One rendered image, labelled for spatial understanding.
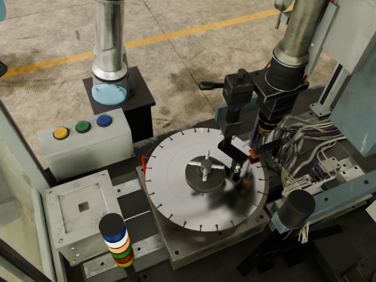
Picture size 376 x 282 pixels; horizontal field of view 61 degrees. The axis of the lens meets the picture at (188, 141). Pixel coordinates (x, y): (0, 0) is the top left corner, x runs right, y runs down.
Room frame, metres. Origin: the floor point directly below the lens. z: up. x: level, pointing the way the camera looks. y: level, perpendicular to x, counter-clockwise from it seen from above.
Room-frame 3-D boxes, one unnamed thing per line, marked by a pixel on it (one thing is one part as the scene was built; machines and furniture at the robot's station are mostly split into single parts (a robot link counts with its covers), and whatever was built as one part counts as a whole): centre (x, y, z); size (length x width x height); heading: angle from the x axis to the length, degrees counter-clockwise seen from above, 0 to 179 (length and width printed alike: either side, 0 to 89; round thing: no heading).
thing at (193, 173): (0.47, -0.05, 0.96); 0.11 x 0.11 x 0.03
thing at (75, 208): (0.38, 0.28, 0.82); 0.18 x 0.18 x 0.15; 26
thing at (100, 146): (0.64, 0.34, 0.82); 0.28 x 0.11 x 0.15; 116
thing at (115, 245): (0.23, 0.13, 1.11); 0.05 x 0.04 x 0.03; 26
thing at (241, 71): (0.52, -0.11, 1.17); 0.06 x 0.05 x 0.20; 107
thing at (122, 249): (0.23, 0.13, 1.08); 0.05 x 0.04 x 0.03; 26
